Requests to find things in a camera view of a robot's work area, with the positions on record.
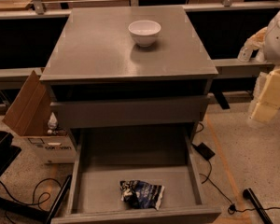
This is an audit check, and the grey metal rail shelf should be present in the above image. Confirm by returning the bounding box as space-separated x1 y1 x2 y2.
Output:
0 2 280 90

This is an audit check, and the black equipment stand left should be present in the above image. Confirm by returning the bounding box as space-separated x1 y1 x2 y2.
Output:
0 131 72 224

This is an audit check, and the open grey middle drawer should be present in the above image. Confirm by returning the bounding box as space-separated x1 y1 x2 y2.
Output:
52 125 220 224

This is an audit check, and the black adapter cable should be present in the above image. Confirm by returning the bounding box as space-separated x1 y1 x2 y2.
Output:
194 122 280 216

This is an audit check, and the black power adapter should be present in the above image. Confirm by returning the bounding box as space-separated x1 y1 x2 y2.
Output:
193 143 215 161

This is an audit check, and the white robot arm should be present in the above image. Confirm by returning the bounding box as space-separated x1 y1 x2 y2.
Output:
245 10 280 123

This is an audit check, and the black bar on floor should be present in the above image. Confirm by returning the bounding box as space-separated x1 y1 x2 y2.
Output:
243 188 273 224

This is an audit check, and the white ceramic bowl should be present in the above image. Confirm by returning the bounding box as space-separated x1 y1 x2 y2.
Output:
128 20 161 47

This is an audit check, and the closed grey upper drawer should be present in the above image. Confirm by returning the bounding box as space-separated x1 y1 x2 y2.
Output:
50 96 209 128

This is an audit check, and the open cardboard box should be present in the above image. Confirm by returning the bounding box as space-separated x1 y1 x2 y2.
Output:
3 71 76 164

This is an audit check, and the grey drawer cabinet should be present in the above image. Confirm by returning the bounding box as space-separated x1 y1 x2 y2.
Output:
39 5 219 224

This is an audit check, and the white bottle in box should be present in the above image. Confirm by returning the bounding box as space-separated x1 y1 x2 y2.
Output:
48 113 58 130

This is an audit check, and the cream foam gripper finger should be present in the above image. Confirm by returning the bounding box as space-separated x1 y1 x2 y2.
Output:
250 66 280 123

